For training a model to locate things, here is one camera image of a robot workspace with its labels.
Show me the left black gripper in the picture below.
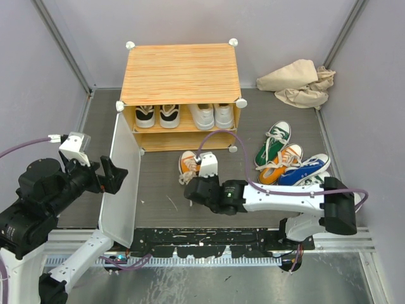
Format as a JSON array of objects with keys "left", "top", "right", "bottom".
[{"left": 49, "top": 151, "right": 128, "bottom": 213}]

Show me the orange sneaker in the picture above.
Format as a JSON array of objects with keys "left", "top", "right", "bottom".
[
  {"left": 258, "top": 144, "right": 303, "bottom": 185},
  {"left": 178, "top": 151, "right": 200, "bottom": 185}
]

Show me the white cabinet door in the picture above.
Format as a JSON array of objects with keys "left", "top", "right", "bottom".
[{"left": 98, "top": 113, "right": 141, "bottom": 248}]

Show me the black white sneaker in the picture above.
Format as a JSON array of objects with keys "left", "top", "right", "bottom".
[
  {"left": 135, "top": 105, "right": 155, "bottom": 129},
  {"left": 159, "top": 104, "right": 180, "bottom": 129}
]

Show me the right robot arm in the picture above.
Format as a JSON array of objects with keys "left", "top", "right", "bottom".
[{"left": 184, "top": 176, "right": 358, "bottom": 250}]

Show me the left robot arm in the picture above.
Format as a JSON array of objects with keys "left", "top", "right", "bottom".
[{"left": 1, "top": 156, "right": 128, "bottom": 303}]

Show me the wooden shoe cabinet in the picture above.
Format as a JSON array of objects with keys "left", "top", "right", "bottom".
[{"left": 116, "top": 38, "right": 247, "bottom": 155}]

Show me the blue sneaker upper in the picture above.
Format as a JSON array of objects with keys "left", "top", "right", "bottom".
[{"left": 277, "top": 153, "right": 330, "bottom": 186}]

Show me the blue sneaker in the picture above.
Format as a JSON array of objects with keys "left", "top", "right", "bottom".
[
  {"left": 353, "top": 193, "right": 362, "bottom": 212},
  {"left": 277, "top": 153, "right": 330, "bottom": 186}
]

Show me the green sneaker upper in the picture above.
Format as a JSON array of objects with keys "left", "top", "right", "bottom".
[{"left": 254, "top": 121, "right": 291, "bottom": 167}]

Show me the green sneaker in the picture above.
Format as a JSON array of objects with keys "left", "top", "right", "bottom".
[
  {"left": 299, "top": 171, "right": 331, "bottom": 186},
  {"left": 254, "top": 121, "right": 291, "bottom": 167}
]

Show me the green sneaker lower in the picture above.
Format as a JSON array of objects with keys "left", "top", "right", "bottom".
[{"left": 299, "top": 171, "right": 331, "bottom": 186}]

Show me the beige cloth bag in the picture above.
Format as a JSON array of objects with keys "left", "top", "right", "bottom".
[{"left": 256, "top": 59, "right": 336, "bottom": 110}]

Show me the blue sneaker lower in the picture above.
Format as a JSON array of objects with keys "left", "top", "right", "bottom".
[{"left": 353, "top": 193, "right": 362, "bottom": 212}]

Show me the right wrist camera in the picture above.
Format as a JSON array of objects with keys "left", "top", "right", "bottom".
[{"left": 194, "top": 152, "right": 218, "bottom": 178}]

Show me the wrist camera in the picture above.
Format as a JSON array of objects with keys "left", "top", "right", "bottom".
[
  {"left": 59, "top": 132, "right": 91, "bottom": 167},
  {"left": 194, "top": 152, "right": 218, "bottom": 178}
]

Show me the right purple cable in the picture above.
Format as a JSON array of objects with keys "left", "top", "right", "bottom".
[{"left": 194, "top": 129, "right": 370, "bottom": 213}]

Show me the purple cable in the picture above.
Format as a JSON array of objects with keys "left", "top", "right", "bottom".
[
  {"left": 194, "top": 129, "right": 370, "bottom": 213},
  {"left": 0, "top": 135, "right": 63, "bottom": 304}
]

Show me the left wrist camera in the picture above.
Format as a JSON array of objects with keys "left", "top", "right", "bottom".
[{"left": 59, "top": 132, "right": 91, "bottom": 167}]

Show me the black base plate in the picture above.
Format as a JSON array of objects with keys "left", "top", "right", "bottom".
[{"left": 129, "top": 228, "right": 297, "bottom": 258}]

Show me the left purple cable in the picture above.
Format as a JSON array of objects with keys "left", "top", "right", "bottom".
[{"left": 0, "top": 135, "right": 63, "bottom": 304}]

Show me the white cable tray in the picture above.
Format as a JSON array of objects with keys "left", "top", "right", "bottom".
[{"left": 45, "top": 255, "right": 282, "bottom": 268}]

